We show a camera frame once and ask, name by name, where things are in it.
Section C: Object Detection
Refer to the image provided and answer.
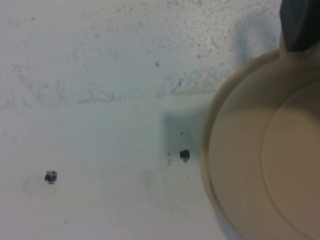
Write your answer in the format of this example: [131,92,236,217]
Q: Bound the beige teapot saucer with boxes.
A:
[199,49,280,240]

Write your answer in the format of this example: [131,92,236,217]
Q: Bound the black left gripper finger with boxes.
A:
[279,0,320,52]

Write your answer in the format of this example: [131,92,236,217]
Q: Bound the beige teapot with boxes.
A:
[208,45,320,240]

